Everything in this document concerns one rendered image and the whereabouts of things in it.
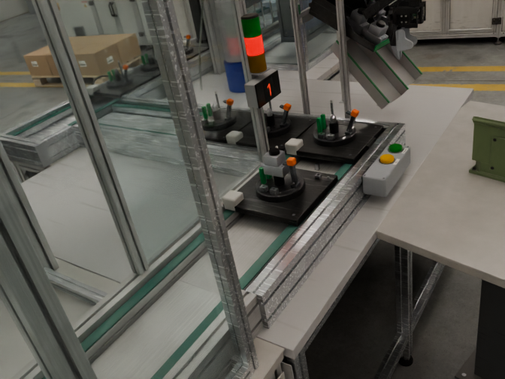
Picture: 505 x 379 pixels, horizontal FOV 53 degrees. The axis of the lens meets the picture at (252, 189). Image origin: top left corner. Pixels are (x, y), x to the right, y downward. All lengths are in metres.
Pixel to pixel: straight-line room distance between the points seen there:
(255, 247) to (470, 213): 0.60
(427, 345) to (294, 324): 1.17
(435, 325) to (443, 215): 0.95
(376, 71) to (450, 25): 3.83
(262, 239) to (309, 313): 0.26
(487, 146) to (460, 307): 1.01
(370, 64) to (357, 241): 0.76
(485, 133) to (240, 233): 0.76
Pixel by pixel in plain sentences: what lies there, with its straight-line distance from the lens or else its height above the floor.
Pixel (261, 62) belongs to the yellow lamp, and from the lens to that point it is 1.46.
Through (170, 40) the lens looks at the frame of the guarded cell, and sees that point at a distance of 0.73.
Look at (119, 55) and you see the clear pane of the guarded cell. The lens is 0.69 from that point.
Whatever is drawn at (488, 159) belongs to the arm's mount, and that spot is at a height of 0.92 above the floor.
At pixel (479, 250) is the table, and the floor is 0.86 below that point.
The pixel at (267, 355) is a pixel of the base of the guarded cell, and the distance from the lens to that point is 1.13.
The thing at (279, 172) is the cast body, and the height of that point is 1.04.
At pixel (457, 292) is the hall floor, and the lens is 2.52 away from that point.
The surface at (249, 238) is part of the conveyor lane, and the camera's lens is 1.36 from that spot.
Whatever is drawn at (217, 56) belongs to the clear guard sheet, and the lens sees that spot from 1.39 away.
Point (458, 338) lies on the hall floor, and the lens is 2.33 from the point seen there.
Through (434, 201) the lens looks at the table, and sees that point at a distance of 1.54.
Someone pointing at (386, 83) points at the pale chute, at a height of 1.04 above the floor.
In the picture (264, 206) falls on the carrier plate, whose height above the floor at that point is 0.97.
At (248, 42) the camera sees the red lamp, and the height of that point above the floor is 1.35.
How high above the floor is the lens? 1.71
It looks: 30 degrees down
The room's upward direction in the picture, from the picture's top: 11 degrees counter-clockwise
